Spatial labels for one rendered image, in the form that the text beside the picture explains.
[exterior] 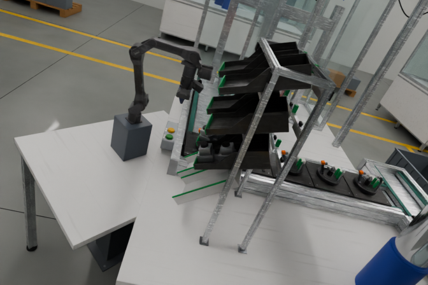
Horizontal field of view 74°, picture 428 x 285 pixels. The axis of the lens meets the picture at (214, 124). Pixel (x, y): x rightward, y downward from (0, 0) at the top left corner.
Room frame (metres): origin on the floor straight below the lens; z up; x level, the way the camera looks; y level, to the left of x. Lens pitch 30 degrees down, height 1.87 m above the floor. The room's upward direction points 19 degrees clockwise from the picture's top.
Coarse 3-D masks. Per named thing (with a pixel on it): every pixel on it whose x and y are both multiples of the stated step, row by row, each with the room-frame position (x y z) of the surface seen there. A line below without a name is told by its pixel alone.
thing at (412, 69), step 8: (424, 40) 6.31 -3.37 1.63; (424, 48) 6.17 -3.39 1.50; (416, 56) 6.25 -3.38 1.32; (424, 56) 6.05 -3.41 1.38; (408, 64) 6.30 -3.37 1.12; (416, 64) 6.11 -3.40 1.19; (424, 64) 5.92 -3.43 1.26; (408, 72) 6.17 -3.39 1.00; (416, 72) 5.99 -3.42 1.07; (424, 72) 5.81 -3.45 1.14; (416, 80) 5.86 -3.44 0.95; (424, 80) 5.68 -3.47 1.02
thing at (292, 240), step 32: (160, 160) 1.22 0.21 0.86; (320, 160) 1.79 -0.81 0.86; (160, 192) 1.00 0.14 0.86; (160, 224) 0.83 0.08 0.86; (192, 224) 0.88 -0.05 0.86; (224, 224) 0.94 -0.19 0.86; (288, 224) 1.07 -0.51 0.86; (320, 224) 1.15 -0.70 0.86; (352, 224) 1.23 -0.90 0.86; (128, 256) 0.64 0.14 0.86; (160, 256) 0.68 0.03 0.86; (192, 256) 0.73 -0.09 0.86; (224, 256) 0.78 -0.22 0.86; (256, 256) 0.83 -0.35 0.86; (288, 256) 0.88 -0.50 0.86; (320, 256) 0.94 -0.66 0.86; (352, 256) 1.01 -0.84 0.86
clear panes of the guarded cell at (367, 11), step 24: (216, 0) 2.62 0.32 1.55; (288, 0) 2.71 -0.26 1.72; (312, 0) 2.74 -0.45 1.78; (336, 0) 2.77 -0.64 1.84; (360, 0) 2.74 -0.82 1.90; (384, 0) 2.40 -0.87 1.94; (216, 24) 2.63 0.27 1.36; (240, 24) 2.66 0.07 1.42; (288, 24) 2.72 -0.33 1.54; (360, 24) 2.54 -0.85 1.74; (240, 48) 2.67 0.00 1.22; (312, 48) 2.76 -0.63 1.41; (336, 48) 2.73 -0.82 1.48; (360, 48) 2.36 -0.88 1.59; (336, 72) 2.52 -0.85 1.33; (312, 96) 2.72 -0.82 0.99
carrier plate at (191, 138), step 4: (188, 132) 1.41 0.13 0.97; (192, 132) 1.42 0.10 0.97; (188, 136) 1.37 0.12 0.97; (192, 136) 1.38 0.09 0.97; (196, 136) 1.40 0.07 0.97; (188, 140) 1.33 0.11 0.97; (192, 140) 1.35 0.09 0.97; (188, 144) 1.29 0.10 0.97; (192, 144) 1.30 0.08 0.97; (188, 148) 1.26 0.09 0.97; (192, 148) 1.27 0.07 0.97; (184, 152) 1.21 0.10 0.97; (188, 152) 1.22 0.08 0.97; (192, 152) 1.24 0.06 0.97; (184, 156) 1.19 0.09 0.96
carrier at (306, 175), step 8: (272, 152) 1.50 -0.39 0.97; (272, 160) 1.41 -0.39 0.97; (296, 160) 1.50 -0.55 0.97; (304, 160) 1.50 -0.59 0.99; (272, 168) 1.34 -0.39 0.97; (296, 168) 1.39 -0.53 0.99; (304, 168) 1.45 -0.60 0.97; (288, 176) 1.31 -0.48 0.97; (296, 176) 1.34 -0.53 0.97; (304, 176) 1.37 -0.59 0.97; (304, 184) 1.29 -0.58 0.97; (312, 184) 1.31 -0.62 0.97
